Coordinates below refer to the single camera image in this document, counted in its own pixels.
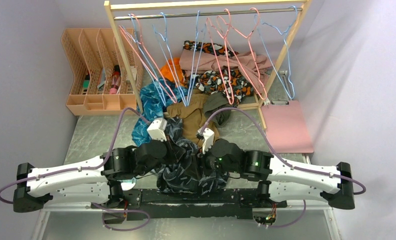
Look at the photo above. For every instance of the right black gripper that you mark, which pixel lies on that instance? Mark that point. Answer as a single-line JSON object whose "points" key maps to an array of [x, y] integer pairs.
{"points": [[204, 157]]}

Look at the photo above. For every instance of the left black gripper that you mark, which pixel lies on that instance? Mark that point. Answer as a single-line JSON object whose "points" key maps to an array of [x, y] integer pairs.
{"points": [[175, 152]]}

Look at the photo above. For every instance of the dark leaf print shorts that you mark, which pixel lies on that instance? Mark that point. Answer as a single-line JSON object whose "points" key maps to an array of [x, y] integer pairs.
{"points": [[185, 174]]}

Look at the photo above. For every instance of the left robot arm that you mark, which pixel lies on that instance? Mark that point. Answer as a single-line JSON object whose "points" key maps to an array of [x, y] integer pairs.
{"points": [[97, 180]]}

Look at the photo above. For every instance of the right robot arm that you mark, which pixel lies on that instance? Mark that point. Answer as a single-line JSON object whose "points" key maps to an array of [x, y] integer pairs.
{"points": [[282, 180]]}

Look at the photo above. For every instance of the brown shorts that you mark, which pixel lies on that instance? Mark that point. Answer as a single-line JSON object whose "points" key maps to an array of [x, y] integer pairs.
{"points": [[193, 116]]}

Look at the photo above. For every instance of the olive green garment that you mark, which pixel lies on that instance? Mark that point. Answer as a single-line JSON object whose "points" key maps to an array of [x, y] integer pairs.
{"points": [[213, 103]]}

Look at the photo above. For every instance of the blue leaf print garment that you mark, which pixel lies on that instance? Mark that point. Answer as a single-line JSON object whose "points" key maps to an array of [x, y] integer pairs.
{"points": [[155, 100]]}

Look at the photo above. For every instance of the pink clipboard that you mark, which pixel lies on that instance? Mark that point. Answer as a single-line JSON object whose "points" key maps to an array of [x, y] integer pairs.
{"points": [[286, 129]]}

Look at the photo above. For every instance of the orange black patterned garment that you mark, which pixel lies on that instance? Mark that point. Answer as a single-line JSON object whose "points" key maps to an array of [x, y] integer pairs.
{"points": [[210, 81]]}

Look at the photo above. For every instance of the red bottle in organizer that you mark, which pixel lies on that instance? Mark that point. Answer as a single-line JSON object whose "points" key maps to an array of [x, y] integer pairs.
{"points": [[115, 80]]}

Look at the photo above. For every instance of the peach file organizer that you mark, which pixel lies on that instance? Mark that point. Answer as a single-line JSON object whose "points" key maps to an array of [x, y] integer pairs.
{"points": [[92, 54]]}

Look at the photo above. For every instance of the pink garment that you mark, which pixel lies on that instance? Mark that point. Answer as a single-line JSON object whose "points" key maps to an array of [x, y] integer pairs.
{"points": [[207, 62]]}

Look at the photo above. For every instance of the wooden clothes rack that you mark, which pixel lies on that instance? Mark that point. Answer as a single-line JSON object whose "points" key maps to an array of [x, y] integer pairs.
{"points": [[129, 8]]}

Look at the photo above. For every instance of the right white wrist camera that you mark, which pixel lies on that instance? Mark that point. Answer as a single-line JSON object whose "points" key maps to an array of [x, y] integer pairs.
{"points": [[207, 137]]}

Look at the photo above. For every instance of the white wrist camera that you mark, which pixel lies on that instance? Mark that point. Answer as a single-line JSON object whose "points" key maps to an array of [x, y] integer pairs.
{"points": [[156, 129], [207, 137]]}

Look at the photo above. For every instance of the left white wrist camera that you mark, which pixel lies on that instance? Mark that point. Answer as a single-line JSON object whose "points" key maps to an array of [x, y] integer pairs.
{"points": [[156, 129]]}

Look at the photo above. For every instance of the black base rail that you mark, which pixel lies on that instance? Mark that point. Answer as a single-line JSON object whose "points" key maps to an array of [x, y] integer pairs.
{"points": [[229, 202]]}

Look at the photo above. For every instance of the pink wire hanger left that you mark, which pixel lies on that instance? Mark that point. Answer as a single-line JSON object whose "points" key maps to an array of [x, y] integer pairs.
{"points": [[128, 37]]}

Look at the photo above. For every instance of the pink wire hanger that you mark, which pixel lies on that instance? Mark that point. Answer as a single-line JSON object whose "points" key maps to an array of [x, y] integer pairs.
{"points": [[128, 37], [248, 63], [223, 65]]}

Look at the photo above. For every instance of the pink wire hanger middle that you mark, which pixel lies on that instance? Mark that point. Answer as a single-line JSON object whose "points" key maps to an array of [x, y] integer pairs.
{"points": [[223, 65]]}

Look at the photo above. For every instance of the blue wire hanger middle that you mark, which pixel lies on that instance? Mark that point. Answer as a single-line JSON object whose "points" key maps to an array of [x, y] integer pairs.
{"points": [[196, 56]]}

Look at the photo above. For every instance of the blue wire hanger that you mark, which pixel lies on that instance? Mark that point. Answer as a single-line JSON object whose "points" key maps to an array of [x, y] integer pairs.
{"points": [[288, 36], [196, 56], [145, 57], [163, 42]]}

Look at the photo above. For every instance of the blue wire hanger far left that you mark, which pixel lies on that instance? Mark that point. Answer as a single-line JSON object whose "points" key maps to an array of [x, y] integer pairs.
{"points": [[145, 57]]}

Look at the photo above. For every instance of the pink wire hanger right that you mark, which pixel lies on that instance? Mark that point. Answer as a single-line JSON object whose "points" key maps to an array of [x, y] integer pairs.
{"points": [[248, 63]]}

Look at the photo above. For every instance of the blue wire hanger far right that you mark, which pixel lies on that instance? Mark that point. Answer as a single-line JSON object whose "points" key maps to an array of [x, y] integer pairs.
{"points": [[288, 36]]}

